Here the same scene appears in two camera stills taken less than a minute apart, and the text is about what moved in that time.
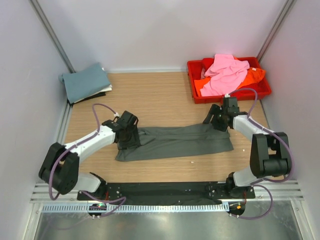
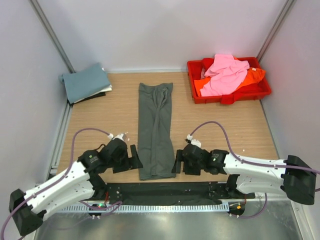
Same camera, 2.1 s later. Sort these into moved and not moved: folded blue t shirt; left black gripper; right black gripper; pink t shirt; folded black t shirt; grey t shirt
Moved: right black gripper; left black gripper; grey t shirt
Not moved: pink t shirt; folded blue t shirt; folded black t shirt
